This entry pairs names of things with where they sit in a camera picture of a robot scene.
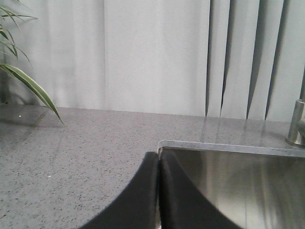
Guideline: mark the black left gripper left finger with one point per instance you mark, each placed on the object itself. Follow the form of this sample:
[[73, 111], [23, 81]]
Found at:
[[135, 207]]

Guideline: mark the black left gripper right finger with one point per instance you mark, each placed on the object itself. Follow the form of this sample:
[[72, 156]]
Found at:
[[182, 205]]

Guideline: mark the stainless steel sink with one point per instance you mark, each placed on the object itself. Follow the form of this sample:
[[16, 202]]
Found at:
[[255, 187]]

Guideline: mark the chrome kitchen faucet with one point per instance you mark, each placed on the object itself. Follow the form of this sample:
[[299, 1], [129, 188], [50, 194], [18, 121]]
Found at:
[[296, 135]]

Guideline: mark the white pleated curtain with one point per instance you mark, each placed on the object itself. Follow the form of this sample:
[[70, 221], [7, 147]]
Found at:
[[219, 58]]

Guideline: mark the green potted plant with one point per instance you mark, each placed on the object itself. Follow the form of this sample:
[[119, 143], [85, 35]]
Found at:
[[9, 44]]

